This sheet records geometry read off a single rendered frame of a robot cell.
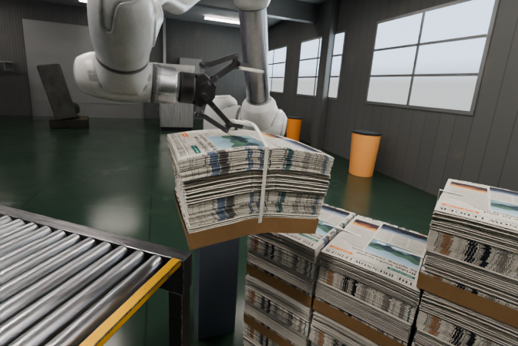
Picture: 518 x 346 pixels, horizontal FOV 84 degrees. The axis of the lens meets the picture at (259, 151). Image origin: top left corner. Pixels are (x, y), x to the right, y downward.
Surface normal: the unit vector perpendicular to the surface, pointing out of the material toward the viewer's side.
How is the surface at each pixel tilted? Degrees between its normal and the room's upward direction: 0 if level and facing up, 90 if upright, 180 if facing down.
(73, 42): 90
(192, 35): 90
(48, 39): 90
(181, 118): 90
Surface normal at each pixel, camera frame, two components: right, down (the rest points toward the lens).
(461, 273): -0.60, 0.14
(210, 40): 0.33, 0.23
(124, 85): 0.20, 0.84
